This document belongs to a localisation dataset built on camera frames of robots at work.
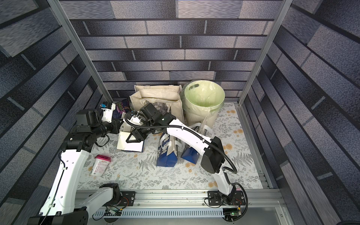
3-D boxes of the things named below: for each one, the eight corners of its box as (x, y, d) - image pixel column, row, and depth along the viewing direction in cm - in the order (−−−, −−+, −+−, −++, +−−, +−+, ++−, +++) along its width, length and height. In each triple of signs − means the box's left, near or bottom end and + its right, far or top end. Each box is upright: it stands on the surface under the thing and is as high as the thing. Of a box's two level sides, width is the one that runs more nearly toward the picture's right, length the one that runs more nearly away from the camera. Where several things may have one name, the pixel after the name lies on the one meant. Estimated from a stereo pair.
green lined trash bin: (175, 122, 109) (174, 95, 86) (194, 104, 122) (197, 76, 99) (203, 141, 99) (209, 115, 76) (220, 119, 111) (230, 91, 88)
